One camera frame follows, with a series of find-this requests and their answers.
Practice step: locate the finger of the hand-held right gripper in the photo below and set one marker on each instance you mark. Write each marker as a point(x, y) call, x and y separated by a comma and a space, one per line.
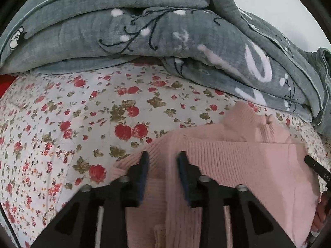
point(319, 170)

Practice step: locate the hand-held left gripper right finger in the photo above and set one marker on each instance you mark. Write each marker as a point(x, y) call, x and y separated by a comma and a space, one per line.
point(184, 178)

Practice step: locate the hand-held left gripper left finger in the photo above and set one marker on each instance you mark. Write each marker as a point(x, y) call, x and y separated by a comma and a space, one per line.
point(143, 178)

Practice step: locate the pink knit sweater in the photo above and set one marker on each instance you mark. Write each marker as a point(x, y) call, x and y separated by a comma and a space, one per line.
point(232, 157)

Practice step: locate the person's right hand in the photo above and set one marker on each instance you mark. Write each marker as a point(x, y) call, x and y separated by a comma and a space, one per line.
point(322, 211)

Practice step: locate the floral bed sheet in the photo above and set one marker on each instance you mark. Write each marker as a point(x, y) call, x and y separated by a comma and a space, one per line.
point(77, 124)

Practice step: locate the grey printed blanket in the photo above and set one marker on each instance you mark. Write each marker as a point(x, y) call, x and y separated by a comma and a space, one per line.
point(160, 31)

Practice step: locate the red pillow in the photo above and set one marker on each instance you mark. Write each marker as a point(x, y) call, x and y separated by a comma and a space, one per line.
point(4, 82)

